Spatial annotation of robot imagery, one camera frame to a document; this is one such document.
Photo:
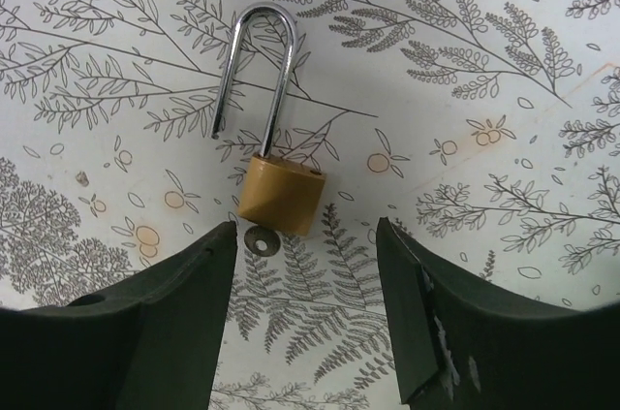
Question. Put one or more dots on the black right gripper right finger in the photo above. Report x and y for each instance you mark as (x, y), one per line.
(460, 342)

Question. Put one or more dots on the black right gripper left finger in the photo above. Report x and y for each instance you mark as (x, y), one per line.
(150, 341)

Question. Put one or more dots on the small padlock key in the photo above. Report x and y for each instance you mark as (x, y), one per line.
(261, 241)

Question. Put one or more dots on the floral patterned table mat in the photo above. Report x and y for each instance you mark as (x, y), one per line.
(488, 130)

